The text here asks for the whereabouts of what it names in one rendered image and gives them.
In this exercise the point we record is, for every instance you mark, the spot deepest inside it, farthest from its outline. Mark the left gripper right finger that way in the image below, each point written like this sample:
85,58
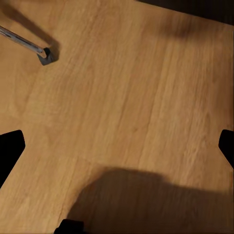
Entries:
226,145

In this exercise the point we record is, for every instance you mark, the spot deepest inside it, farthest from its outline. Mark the swivel chair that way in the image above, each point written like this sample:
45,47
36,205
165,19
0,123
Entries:
44,54

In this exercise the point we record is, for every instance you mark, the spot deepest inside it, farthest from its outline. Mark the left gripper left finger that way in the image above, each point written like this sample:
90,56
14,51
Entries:
12,145

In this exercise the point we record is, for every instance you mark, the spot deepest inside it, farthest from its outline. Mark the cabinet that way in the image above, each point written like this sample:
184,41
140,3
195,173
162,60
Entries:
217,10

